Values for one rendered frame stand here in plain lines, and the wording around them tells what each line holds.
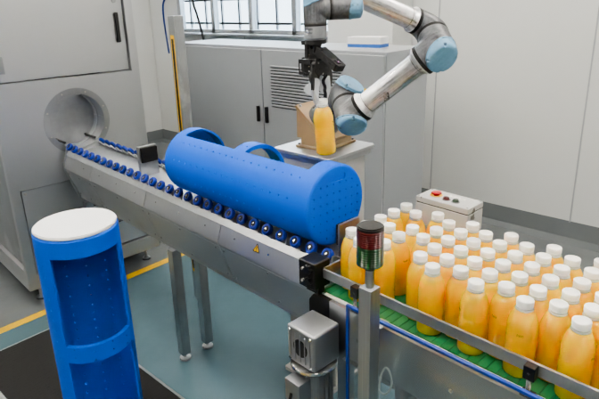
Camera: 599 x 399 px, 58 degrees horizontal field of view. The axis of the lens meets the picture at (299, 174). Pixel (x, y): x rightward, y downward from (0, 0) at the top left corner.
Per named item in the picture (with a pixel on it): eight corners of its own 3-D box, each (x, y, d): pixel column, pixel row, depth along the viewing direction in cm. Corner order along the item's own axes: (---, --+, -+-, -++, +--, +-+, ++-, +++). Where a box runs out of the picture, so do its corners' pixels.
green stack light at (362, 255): (367, 255, 131) (367, 236, 129) (389, 263, 126) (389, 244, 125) (350, 264, 126) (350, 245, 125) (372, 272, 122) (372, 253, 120)
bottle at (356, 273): (375, 297, 161) (376, 243, 156) (359, 305, 157) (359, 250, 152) (359, 289, 166) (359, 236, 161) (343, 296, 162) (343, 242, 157)
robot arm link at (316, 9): (330, -11, 170) (303, -10, 169) (331, 25, 173) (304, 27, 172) (326, -10, 177) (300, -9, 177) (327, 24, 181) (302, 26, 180)
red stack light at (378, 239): (367, 236, 129) (368, 221, 128) (389, 244, 125) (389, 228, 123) (350, 244, 125) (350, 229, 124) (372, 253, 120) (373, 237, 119)
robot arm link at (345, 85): (345, 99, 232) (363, 77, 223) (350, 120, 223) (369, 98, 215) (322, 90, 227) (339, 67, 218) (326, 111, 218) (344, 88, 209)
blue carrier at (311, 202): (219, 182, 256) (216, 122, 247) (362, 232, 195) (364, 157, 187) (166, 195, 237) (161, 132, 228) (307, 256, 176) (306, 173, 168)
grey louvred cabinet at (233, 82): (229, 186, 541) (219, 38, 497) (419, 243, 403) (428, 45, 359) (185, 201, 503) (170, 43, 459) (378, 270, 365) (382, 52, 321)
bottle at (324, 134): (314, 155, 188) (308, 106, 181) (320, 149, 193) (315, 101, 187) (332, 156, 185) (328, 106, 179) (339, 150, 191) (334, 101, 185)
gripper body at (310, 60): (314, 74, 188) (313, 38, 184) (332, 75, 182) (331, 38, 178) (298, 77, 183) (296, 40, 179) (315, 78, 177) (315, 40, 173)
